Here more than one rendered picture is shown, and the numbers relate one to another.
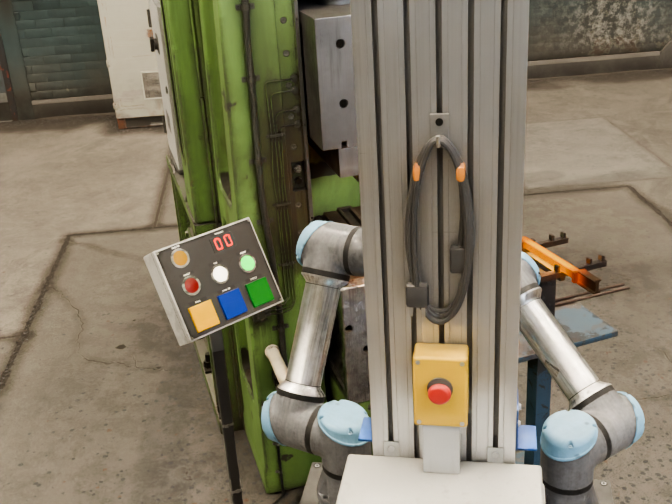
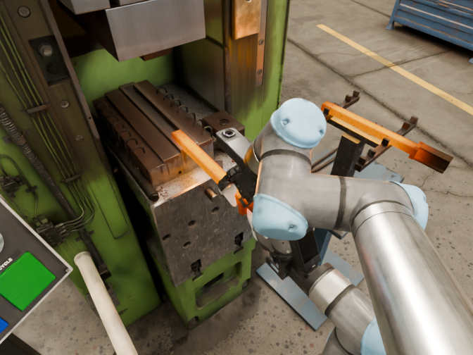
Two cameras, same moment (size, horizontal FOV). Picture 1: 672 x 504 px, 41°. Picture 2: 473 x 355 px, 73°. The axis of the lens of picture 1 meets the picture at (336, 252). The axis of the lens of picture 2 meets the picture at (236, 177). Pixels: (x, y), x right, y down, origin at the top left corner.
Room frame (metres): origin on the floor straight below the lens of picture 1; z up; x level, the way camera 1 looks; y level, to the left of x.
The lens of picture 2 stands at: (1.99, -0.02, 1.55)
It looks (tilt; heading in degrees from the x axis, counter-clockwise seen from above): 45 degrees down; 338
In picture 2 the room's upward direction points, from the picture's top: straight up
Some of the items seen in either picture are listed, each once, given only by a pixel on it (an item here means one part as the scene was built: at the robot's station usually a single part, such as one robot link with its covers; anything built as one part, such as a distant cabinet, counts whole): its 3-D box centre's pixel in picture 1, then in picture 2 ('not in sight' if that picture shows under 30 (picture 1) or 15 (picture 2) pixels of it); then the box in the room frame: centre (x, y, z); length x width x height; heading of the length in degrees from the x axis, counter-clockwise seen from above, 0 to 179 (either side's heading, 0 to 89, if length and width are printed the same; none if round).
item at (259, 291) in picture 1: (259, 292); (24, 280); (2.39, 0.24, 1.01); 0.07 x 0.05 x 0.07; 130
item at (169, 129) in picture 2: (361, 228); (154, 113); (2.86, -0.09, 0.99); 0.42 x 0.05 x 0.01; 15
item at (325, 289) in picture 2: not in sight; (330, 288); (2.18, -0.28, 0.99); 0.08 x 0.05 x 0.08; 105
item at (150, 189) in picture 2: not in sight; (124, 157); (2.76, 0.03, 0.93); 0.40 x 0.03 x 0.03; 15
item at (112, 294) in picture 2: not in sight; (103, 299); (2.67, 0.25, 0.36); 0.09 x 0.07 x 0.12; 105
